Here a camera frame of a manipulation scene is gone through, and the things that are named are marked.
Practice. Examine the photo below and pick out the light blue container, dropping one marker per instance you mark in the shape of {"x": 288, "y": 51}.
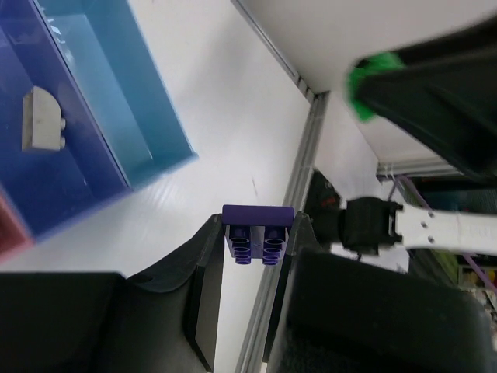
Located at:
{"x": 105, "y": 52}

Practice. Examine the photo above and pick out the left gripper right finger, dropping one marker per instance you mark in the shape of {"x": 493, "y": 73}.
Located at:
{"x": 341, "y": 315}

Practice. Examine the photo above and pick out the white lego brick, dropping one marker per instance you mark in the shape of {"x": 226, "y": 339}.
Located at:
{"x": 43, "y": 123}

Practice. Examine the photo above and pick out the aluminium rail right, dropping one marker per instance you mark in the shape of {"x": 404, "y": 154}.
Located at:
{"x": 251, "y": 356}

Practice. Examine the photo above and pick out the purple lego brick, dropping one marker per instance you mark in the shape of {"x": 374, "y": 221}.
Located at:
{"x": 257, "y": 232}

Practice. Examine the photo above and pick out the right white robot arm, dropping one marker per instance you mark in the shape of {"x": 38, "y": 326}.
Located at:
{"x": 371, "y": 224}

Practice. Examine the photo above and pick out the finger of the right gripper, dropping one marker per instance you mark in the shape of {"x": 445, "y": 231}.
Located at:
{"x": 445, "y": 97}

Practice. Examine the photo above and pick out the long green lego brick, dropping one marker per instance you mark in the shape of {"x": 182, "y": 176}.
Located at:
{"x": 361, "y": 78}

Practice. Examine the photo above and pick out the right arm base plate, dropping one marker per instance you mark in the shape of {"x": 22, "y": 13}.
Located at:
{"x": 323, "y": 207}

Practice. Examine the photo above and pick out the small pink container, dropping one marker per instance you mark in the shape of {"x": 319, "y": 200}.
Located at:
{"x": 15, "y": 236}

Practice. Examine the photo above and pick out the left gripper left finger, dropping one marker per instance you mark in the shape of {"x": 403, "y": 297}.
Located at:
{"x": 162, "y": 319}

